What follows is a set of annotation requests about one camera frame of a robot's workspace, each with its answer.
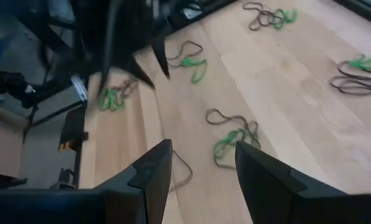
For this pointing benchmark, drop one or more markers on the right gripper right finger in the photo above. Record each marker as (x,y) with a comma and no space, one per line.
(266,193)

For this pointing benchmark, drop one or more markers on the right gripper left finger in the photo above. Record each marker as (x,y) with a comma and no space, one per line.
(151,189)

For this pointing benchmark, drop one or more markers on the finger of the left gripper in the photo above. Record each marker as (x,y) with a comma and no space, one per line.
(162,53)
(135,70)

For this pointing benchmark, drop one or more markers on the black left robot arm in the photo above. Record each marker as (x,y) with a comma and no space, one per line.
(89,31)

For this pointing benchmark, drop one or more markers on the centre rubber band pile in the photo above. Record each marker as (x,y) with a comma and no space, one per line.
(208,119)
(254,127)

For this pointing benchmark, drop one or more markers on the hazard-striped black mat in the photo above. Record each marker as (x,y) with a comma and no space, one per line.
(73,130)

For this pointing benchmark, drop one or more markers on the tan wooden panel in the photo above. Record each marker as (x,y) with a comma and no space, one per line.
(2,149)

